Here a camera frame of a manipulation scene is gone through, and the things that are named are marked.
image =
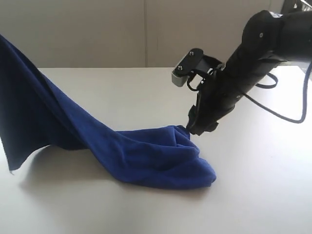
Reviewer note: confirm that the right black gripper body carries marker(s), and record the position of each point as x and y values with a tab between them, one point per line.
221	89

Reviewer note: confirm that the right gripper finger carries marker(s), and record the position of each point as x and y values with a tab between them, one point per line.
198	129
192	119

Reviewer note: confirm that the blue towel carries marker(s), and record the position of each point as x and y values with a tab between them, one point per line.
35	113

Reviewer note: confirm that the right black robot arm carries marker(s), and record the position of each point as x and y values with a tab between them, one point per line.
268	40

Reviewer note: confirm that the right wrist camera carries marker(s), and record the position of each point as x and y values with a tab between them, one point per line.
186	67

